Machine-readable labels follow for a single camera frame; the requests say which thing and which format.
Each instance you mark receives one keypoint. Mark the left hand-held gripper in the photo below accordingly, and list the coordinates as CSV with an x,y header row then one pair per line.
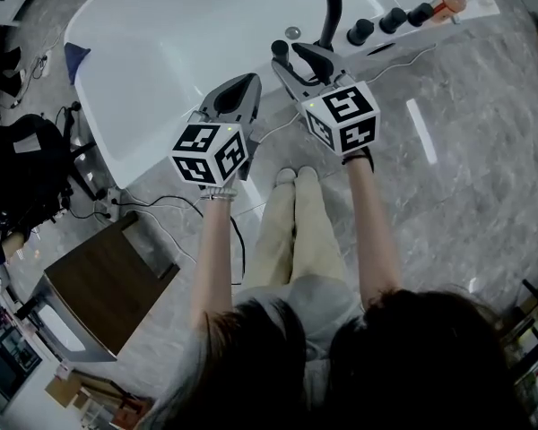
x,y
208,152

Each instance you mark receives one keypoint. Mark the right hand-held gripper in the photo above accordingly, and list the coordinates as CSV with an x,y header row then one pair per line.
x,y
343,119

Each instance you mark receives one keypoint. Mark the white bathtub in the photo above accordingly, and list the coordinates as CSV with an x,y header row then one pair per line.
x,y
184,38

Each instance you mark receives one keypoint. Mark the person's right forearm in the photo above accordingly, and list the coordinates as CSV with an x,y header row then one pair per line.
x,y
372,231

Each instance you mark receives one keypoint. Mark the person's left forearm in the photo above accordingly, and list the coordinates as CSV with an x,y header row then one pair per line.
x,y
213,258

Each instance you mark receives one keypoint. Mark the grey round overflow cap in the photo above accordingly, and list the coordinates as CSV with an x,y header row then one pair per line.
x,y
292,31

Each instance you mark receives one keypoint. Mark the black round tap knob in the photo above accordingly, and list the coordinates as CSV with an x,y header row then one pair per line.
x,y
420,14
393,19
360,31

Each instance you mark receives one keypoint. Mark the black curved faucet spout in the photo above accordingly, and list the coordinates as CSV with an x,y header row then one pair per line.
x,y
332,7

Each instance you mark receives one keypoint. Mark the person's left beige shoe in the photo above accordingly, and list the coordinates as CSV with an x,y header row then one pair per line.
x,y
286,176

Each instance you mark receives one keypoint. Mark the person's beige shoe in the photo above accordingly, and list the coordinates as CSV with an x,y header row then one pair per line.
x,y
286,176
308,173

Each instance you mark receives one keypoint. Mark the pale spiral wrist band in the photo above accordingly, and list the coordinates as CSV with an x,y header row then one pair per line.
x,y
217,194

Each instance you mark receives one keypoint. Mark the person's right beige shoe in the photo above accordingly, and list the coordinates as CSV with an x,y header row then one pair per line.
x,y
308,173

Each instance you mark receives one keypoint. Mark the black wrist band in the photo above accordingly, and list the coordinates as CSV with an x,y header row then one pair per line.
x,y
364,156

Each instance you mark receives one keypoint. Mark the beige trousers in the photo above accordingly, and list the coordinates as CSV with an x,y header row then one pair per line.
x,y
305,231

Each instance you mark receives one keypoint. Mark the orange translucent bottle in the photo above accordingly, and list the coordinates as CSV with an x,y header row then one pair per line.
x,y
449,2

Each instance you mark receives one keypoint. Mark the blue cloth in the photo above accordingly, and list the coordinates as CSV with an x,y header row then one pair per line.
x,y
75,58

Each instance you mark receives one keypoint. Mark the white power strip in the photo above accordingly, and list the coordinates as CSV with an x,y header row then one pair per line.
x,y
109,202

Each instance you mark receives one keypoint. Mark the black office chair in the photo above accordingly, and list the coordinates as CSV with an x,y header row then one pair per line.
x,y
27,159

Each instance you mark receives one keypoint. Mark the grey shirt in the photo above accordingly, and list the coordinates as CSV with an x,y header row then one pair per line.
x,y
314,312

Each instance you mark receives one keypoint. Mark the dark wooden stool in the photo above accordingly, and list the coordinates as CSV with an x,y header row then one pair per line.
x,y
103,285

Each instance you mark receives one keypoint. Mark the cardboard boxes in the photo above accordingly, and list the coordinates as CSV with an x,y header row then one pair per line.
x,y
72,390

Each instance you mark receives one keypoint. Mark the black metal rack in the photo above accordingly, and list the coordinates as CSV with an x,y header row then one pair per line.
x,y
535,329

